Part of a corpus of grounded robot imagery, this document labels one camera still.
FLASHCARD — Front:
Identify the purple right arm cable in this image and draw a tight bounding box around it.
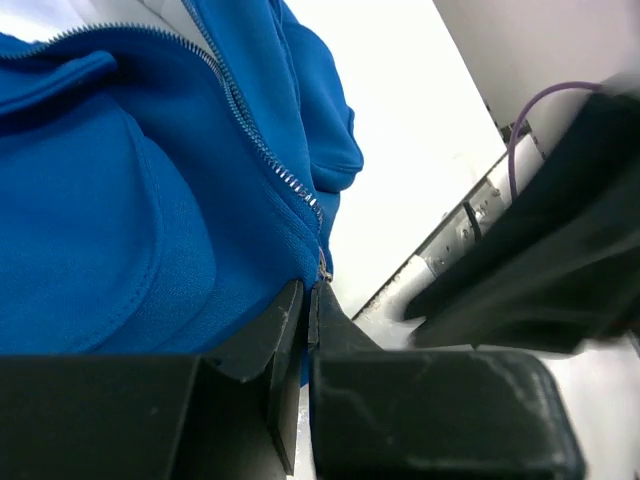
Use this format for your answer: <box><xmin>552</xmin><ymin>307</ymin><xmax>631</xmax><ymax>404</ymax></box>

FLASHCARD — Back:
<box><xmin>505</xmin><ymin>80</ymin><xmax>604</xmax><ymax>199</ymax></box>

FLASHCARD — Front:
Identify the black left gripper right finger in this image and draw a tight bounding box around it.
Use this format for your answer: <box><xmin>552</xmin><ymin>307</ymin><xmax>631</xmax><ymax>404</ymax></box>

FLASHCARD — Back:
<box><xmin>308</xmin><ymin>281</ymin><xmax>586</xmax><ymax>479</ymax></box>

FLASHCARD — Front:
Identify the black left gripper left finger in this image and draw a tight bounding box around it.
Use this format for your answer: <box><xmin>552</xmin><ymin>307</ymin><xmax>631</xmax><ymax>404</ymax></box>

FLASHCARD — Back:
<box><xmin>1</xmin><ymin>282</ymin><xmax>304</xmax><ymax>479</ymax></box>

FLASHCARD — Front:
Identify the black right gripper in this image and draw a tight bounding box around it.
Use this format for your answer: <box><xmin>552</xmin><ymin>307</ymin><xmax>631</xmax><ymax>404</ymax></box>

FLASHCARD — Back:
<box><xmin>404</xmin><ymin>89</ymin><xmax>639</xmax><ymax>353</ymax></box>

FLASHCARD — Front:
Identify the blue zip-up jacket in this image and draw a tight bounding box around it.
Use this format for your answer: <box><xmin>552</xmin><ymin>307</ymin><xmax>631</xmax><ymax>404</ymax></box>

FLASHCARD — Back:
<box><xmin>1</xmin><ymin>1</ymin><xmax>363</xmax><ymax>355</ymax></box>

